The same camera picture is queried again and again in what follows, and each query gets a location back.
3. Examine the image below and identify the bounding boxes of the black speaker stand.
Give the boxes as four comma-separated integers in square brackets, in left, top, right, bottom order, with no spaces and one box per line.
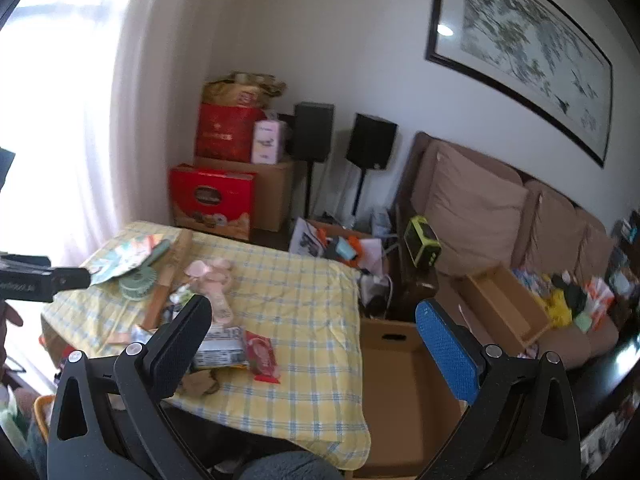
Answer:
[351,167,367,217]
[304,160,317,222]

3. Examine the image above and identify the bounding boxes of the brown sofa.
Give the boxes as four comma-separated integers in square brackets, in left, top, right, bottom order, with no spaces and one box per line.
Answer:
[392,132,626,396]

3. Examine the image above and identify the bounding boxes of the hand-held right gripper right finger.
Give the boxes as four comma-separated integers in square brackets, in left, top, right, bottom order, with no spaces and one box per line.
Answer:
[415,299,583,480]

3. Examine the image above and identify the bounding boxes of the brown cardboard carton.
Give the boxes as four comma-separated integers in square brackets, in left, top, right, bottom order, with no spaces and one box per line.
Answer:
[192,156,296,233]

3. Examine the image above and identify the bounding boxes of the white curtain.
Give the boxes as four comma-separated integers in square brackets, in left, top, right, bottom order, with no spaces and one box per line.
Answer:
[0,0,173,391]

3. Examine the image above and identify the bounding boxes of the large cardboard box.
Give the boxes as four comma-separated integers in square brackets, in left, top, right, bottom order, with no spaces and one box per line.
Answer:
[352,317,468,478]

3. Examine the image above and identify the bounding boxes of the brown paper packet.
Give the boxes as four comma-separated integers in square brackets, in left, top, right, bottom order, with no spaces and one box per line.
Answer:
[180,370,222,399]

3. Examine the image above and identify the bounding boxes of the green paper hand fan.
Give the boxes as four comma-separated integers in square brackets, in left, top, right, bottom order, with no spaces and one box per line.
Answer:
[80,232,161,286]

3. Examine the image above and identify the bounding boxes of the black speaker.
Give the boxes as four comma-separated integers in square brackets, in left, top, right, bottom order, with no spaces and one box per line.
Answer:
[346,113,398,170]
[291,102,335,163]

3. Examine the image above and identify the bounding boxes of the green handheld electric fan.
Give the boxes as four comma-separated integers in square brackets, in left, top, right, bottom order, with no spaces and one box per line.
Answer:
[119,239,172,302]

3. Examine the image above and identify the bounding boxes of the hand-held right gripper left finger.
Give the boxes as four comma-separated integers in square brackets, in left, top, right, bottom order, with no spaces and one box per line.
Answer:
[46,294,213,480]

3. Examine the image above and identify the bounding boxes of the person's left hand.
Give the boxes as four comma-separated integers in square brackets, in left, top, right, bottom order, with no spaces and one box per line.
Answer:
[0,302,24,368]

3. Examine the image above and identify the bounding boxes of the framed landscape painting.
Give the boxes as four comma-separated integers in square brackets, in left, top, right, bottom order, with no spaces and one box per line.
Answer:
[425,0,614,168]

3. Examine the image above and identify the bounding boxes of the grey fleece clothing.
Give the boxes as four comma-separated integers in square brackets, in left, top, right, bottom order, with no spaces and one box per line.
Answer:
[235,450,346,480]

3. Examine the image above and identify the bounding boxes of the wooden folding fan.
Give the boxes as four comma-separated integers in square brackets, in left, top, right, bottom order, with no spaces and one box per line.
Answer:
[142,230,195,331]

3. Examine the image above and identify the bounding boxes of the gold gift bag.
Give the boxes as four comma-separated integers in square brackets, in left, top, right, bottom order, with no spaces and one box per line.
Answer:
[201,72,288,111]

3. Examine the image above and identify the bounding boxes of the silver snack packet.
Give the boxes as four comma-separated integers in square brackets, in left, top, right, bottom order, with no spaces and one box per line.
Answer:
[192,327,248,371]

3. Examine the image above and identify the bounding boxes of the yellow plaid tablecloth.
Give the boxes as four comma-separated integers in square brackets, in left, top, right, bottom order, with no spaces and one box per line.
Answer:
[41,220,373,471]

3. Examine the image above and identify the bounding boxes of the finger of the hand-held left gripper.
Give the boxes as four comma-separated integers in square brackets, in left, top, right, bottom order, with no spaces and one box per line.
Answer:
[50,266,92,291]

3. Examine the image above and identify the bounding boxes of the red gift bag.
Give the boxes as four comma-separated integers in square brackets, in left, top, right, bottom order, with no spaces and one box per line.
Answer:
[194,102,266,163]

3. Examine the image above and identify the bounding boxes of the small shallow cardboard box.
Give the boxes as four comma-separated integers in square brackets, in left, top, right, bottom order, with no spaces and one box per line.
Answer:
[452,265,556,356]

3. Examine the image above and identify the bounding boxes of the pink handheld electric fan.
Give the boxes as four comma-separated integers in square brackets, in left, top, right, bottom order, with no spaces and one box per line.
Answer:
[185,258,235,325]

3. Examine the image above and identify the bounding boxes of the dark wooden side table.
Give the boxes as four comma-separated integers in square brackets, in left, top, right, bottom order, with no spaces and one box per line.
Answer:
[389,205,441,322]

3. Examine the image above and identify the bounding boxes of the red snack packet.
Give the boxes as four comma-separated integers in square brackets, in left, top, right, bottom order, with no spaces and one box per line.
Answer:
[242,331,282,385]

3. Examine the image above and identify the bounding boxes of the red gift box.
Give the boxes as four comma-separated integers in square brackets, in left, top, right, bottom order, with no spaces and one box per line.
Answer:
[168,163,258,242]

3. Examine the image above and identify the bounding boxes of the pink white tissue box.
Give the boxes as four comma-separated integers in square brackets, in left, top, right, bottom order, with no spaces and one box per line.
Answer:
[251,119,288,165]

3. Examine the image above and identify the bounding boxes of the brown sofa cushion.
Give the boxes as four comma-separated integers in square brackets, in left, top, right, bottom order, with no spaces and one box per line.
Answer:
[525,187,588,261]
[424,142,531,278]
[577,220,616,273]

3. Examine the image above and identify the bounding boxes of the green radio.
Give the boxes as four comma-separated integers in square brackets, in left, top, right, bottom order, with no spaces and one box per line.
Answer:
[402,216,443,267]

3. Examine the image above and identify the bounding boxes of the pile of assorted packets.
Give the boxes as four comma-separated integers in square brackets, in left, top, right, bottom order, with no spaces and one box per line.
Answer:
[515,265,618,333]

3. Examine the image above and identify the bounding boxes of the green peas packet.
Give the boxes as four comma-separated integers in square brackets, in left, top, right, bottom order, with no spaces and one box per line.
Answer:
[169,284,197,312]

